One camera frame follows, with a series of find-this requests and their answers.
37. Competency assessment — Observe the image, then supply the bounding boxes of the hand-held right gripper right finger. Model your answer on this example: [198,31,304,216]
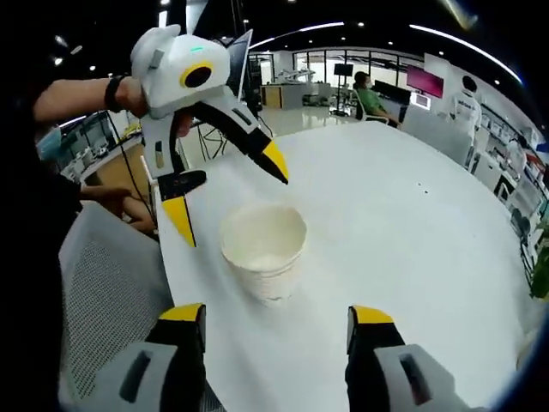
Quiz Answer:
[346,305,462,412]

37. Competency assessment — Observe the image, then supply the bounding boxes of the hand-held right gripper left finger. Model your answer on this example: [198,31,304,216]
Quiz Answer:
[87,302,208,412]

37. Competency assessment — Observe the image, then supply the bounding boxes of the paper cup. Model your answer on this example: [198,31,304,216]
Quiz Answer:
[220,202,309,308]

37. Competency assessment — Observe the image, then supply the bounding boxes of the person's left hand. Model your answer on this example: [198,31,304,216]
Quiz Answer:
[114,75,150,118]

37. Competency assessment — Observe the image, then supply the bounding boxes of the wooden cabinet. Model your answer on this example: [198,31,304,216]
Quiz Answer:
[260,83,285,109]

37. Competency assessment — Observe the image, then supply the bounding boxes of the black wristband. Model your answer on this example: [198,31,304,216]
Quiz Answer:
[104,75,126,114]

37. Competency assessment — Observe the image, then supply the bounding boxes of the white board panel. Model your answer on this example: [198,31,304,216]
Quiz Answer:
[228,28,255,103]

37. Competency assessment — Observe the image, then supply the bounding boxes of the grey mesh office chair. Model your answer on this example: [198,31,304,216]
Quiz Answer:
[57,200,226,412]

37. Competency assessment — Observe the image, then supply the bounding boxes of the person's masked head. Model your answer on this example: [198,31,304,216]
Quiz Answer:
[35,124,66,163]

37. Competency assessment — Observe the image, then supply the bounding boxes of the curved ceiling light strip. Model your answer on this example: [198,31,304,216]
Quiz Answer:
[248,21,346,49]

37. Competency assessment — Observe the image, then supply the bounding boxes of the black monitor on stand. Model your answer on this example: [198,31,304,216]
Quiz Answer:
[333,63,355,116]

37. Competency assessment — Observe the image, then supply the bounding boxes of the white office chair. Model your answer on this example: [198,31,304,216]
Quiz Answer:
[353,88,371,122]

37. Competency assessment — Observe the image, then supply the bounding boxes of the white table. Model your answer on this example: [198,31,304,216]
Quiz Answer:
[153,121,540,412]

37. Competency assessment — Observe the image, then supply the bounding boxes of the person's black shirt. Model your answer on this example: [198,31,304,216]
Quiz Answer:
[0,124,85,412]

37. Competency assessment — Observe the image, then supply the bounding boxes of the black desk monitor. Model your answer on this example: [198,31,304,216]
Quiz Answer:
[373,79,407,102]

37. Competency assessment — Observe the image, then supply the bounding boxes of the small white monitor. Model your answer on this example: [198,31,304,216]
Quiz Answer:
[408,92,432,111]

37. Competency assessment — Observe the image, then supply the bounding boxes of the pink monitor screen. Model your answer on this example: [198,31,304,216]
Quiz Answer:
[406,64,445,98]

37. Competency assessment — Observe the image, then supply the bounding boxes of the black tangled cables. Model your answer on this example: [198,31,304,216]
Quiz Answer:
[187,115,229,163]

